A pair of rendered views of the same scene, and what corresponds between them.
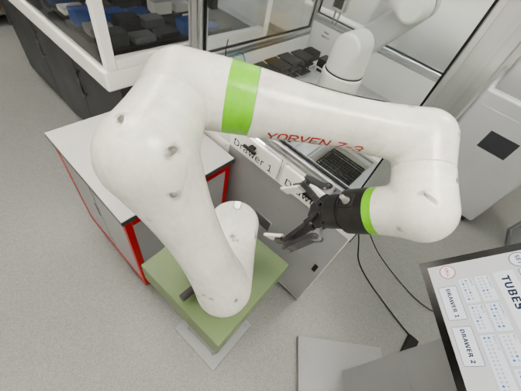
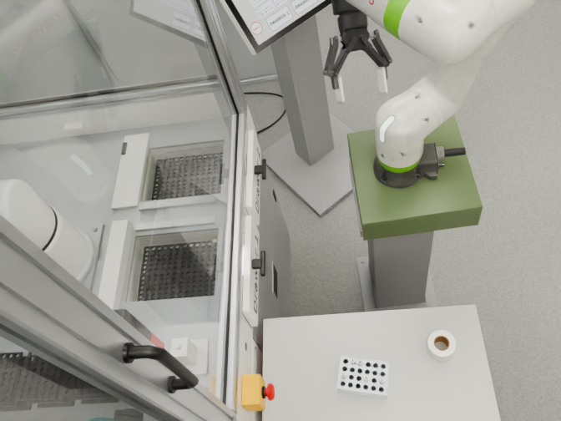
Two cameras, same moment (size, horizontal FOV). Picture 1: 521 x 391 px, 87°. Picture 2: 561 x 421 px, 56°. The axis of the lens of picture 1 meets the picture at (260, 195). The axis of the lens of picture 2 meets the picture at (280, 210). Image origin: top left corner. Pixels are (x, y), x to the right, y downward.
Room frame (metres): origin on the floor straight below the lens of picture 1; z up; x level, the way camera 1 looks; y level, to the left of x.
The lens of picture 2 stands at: (1.00, 0.79, 2.17)
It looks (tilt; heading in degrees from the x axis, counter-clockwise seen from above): 57 degrees down; 254
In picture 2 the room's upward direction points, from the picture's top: 18 degrees counter-clockwise
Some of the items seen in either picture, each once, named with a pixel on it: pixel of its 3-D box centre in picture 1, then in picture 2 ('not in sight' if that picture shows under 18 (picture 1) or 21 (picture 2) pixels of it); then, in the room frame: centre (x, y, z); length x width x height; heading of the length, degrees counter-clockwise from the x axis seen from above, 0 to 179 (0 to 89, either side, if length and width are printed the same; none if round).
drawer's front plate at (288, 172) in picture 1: (308, 194); (253, 176); (0.77, -0.19, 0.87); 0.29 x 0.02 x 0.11; 59
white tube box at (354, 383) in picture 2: not in sight; (363, 377); (0.84, 0.46, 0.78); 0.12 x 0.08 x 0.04; 138
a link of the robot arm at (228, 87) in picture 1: (199, 91); (438, 24); (0.39, 0.14, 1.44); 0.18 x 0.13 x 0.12; 98
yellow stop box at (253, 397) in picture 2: not in sight; (255, 393); (1.08, 0.37, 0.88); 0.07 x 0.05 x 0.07; 59
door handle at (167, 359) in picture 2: not in sight; (167, 369); (1.14, 0.46, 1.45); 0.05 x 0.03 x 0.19; 149
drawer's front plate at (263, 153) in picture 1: (254, 151); (251, 269); (0.93, 0.08, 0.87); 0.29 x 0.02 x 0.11; 59
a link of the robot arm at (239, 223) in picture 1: (231, 238); (402, 131); (0.39, 0.04, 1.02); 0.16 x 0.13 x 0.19; 8
